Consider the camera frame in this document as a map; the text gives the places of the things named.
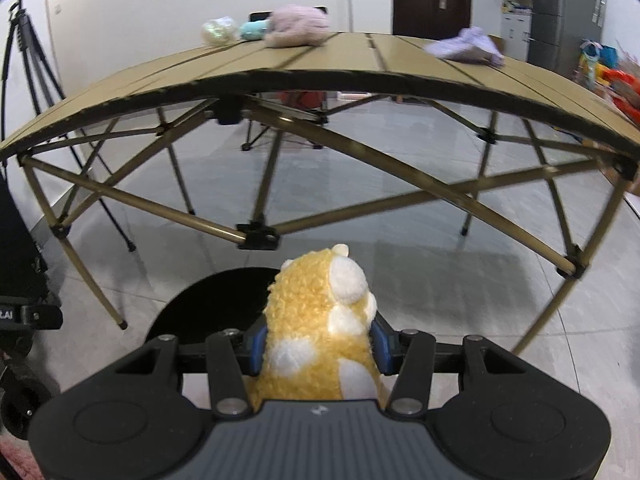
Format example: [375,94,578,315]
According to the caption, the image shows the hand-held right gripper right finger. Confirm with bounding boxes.
[369,320,526,419]

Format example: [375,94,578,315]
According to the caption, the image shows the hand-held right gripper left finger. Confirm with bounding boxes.
[116,327,267,420]

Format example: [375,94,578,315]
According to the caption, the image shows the yellow plush toy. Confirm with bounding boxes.
[247,243,394,414]

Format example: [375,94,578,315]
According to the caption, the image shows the black trash bin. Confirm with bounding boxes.
[144,266,281,361]

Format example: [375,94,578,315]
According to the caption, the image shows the blue plush toy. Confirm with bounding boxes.
[239,19,272,41]

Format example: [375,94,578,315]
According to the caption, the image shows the clear plastic bag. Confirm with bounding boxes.
[201,16,240,45]

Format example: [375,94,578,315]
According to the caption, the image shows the black suitcase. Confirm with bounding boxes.
[0,172,61,306]

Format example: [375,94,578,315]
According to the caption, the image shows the person's pink fleece left leg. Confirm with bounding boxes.
[0,437,36,480]

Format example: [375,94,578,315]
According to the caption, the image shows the tan slatted folding table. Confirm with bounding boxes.
[0,30,640,357]

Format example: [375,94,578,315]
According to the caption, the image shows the lavender cloth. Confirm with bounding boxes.
[423,27,506,67]

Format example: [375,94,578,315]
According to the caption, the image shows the mauve pink cloth bundle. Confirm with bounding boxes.
[262,4,332,49]

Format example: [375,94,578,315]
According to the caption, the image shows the black folding chair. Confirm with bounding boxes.
[240,6,331,152]

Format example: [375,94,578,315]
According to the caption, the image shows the white lower cabinet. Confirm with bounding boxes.
[500,13,534,56]

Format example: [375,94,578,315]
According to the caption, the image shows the red gift box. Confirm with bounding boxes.
[606,67,640,93]

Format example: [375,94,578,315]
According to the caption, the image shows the grey refrigerator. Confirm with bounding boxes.
[527,0,609,76]

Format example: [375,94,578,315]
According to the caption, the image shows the black camera tripod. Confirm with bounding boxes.
[0,0,139,254]

